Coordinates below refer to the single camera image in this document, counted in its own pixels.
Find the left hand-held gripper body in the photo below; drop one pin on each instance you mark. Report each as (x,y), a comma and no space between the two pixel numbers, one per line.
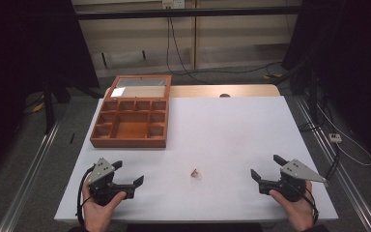
(101,170)

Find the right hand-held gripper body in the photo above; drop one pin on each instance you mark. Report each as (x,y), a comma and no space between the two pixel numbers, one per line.
(298,172)

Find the wooden compartment box with lid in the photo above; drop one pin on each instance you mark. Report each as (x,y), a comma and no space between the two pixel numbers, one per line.
(130,129)

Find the small red and clear trinket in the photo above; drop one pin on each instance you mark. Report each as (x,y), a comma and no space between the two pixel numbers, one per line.
(195,174)

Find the person's right hand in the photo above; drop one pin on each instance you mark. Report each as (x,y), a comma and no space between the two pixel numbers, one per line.
(299,212)

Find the person's left hand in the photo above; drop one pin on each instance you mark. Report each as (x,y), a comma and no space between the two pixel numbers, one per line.
(96,216)

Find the white power strip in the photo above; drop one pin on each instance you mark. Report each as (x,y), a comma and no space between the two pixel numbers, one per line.
(335,138)

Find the white table cover board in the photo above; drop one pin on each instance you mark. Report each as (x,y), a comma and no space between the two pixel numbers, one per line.
(222,135)

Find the black metal stand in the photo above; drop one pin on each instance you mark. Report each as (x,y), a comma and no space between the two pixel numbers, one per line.
(49,106)

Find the black curtain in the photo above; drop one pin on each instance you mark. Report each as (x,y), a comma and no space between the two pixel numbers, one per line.
(351,64)
(19,64)

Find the black horizontal bar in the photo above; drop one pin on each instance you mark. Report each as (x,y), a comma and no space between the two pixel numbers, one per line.
(186,13)

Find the metal floor rail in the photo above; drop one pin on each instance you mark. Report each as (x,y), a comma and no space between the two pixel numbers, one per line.
(344,177)
(29,174)

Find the white wall socket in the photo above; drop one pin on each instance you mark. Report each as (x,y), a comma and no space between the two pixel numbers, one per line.
(173,4)

